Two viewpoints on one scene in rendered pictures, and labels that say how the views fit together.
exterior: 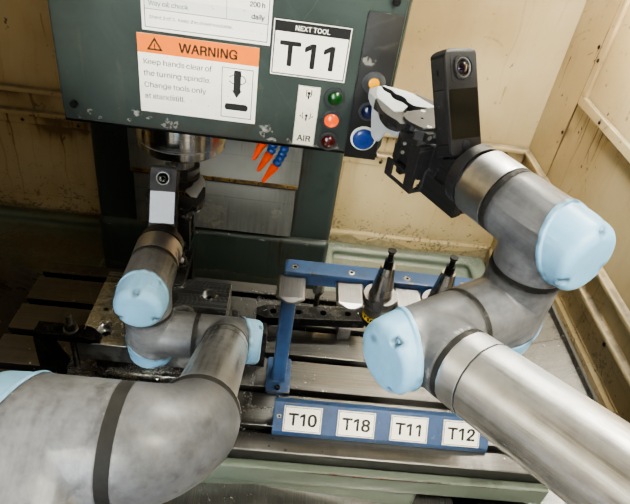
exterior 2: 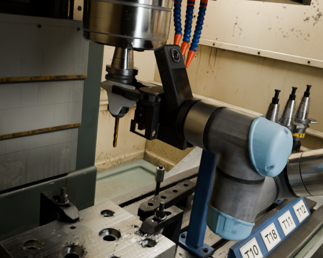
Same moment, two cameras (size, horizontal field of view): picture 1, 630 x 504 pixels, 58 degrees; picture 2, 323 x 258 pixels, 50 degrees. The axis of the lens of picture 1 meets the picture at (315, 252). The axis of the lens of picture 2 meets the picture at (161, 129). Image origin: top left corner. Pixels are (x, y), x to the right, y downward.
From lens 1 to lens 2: 0.90 m
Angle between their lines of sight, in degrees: 44
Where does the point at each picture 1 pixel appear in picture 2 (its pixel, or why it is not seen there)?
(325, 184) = (92, 118)
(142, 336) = (258, 194)
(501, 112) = (139, 61)
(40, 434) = not seen: outside the picture
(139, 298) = (289, 135)
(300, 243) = (80, 174)
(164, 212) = (184, 88)
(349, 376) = not seen: hidden behind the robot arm
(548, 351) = not seen: hidden behind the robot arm
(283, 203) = (70, 141)
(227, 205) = (25, 158)
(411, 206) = (101, 137)
